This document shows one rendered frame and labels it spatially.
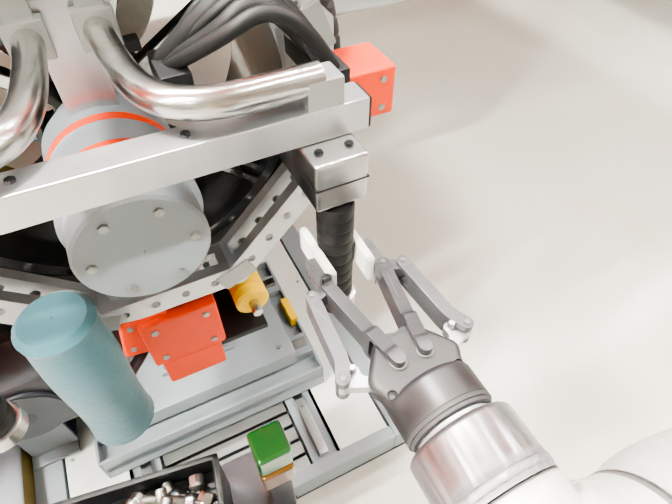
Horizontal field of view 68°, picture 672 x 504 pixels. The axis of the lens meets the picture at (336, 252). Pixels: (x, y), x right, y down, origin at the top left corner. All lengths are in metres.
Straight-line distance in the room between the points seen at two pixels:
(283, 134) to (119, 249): 0.19
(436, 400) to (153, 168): 0.26
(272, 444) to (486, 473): 0.28
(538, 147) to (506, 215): 0.44
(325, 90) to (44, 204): 0.22
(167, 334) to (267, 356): 0.36
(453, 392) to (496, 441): 0.04
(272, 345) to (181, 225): 0.69
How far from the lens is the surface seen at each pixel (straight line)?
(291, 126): 0.41
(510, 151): 2.12
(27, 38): 0.51
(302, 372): 1.20
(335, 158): 0.41
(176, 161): 0.39
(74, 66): 0.57
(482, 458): 0.36
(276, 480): 0.64
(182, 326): 0.83
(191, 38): 0.47
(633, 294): 1.75
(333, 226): 0.45
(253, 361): 1.14
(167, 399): 1.14
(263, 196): 0.76
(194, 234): 0.50
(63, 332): 0.62
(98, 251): 0.50
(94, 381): 0.68
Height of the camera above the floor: 1.20
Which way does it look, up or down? 48 degrees down
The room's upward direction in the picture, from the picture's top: straight up
